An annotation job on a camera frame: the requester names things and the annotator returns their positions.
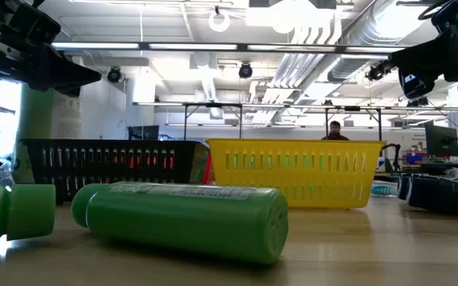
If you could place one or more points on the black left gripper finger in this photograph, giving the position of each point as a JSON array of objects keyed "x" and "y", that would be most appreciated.
[
  {"x": 74, "y": 79},
  {"x": 68, "y": 66}
]

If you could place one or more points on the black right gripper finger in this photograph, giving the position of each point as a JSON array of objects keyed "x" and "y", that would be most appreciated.
[
  {"x": 424, "y": 47},
  {"x": 428, "y": 65}
]

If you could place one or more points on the dark blue toothpaste tube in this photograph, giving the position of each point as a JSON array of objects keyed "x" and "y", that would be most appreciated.
[
  {"x": 443, "y": 196},
  {"x": 403, "y": 186}
]

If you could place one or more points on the green wipes canister white lid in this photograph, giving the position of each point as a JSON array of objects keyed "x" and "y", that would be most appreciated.
[{"x": 34, "y": 127}]

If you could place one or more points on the black plastic basket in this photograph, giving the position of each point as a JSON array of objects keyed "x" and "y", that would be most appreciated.
[{"x": 113, "y": 171}]

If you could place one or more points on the dark background desk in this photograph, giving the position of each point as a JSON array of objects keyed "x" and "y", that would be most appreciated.
[{"x": 443, "y": 165}]

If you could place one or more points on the person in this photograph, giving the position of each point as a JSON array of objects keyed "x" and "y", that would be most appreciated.
[{"x": 335, "y": 133}]

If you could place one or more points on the round ceiling lamp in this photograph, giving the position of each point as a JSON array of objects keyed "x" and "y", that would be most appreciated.
[{"x": 218, "y": 30}]

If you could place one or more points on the yellow plastic basket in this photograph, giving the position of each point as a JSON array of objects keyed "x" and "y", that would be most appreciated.
[{"x": 292, "y": 145}]

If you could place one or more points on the black overhead light bar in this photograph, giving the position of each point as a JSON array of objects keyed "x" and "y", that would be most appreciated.
[{"x": 243, "y": 47}]

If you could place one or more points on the black ceiling camera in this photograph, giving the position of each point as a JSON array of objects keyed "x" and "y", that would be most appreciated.
[
  {"x": 114, "y": 74},
  {"x": 378, "y": 71},
  {"x": 245, "y": 70}
]

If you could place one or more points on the black workstation frame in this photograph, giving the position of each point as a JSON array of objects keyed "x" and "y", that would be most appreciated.
[
  {"x": 352, "y": 108},
  {"x": 213, "y": 105}
]

